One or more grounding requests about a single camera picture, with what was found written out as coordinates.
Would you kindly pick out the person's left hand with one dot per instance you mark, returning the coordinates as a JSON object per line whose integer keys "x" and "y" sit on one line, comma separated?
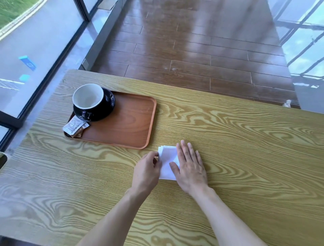
{"x": 145, "y": 174}

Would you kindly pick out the person's right hand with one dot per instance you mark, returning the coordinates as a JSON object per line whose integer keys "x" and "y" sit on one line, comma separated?
{"x": 191, "y": 174}

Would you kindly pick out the person's right little finger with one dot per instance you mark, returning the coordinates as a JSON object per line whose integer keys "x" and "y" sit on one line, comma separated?
{"x": 199, "y": 159}

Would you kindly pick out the person's left thumb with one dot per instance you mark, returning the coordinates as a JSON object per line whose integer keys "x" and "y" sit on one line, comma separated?
{"x": 158, "y": 163}

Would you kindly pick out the person's right middle finger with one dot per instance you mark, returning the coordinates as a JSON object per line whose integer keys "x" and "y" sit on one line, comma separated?
{"x": 186, "y": 152}

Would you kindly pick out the person's right thumb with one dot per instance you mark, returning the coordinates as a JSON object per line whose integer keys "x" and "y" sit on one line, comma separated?
{"x": 174, "y": 168}

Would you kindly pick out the white paper napkin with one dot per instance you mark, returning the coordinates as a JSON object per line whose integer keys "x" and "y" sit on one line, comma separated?
{"x": 167, "y": 162}

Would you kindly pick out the person's left forearm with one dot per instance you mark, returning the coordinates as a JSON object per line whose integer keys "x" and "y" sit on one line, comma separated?
{"x": 114, "y": 218}

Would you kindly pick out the person's right forearm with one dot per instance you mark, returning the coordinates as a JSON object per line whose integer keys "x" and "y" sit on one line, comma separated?
{"x": 225, "y": 220}

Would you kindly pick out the brown wooden serving tray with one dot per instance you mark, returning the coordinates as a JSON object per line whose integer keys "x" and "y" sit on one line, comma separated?
{"x": 126, "y": 121}

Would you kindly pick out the black saucer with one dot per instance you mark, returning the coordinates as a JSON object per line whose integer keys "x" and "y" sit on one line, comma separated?
{"x": 107, "y": 107}

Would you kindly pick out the brown sugar packet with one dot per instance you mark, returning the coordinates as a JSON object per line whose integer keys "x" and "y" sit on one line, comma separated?
{"x": 83, "y": 130}

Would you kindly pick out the white sugar packet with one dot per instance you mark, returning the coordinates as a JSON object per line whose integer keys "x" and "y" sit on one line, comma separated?
{"x": 73, "y": 126}

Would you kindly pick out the black cup white inside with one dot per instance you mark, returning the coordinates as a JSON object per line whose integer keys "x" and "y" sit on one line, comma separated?
{"x": 88, "y": 100}

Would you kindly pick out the crumpled white tissue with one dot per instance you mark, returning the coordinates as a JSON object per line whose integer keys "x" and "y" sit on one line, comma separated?
{"x": 287, "y": 103}

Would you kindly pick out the glass railing panel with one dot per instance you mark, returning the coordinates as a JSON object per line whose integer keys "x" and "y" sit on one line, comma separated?
{"x": 303, "y": 50}

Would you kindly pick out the black window frame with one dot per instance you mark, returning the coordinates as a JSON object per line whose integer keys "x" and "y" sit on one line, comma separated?
{"x": 38, "y": 91}

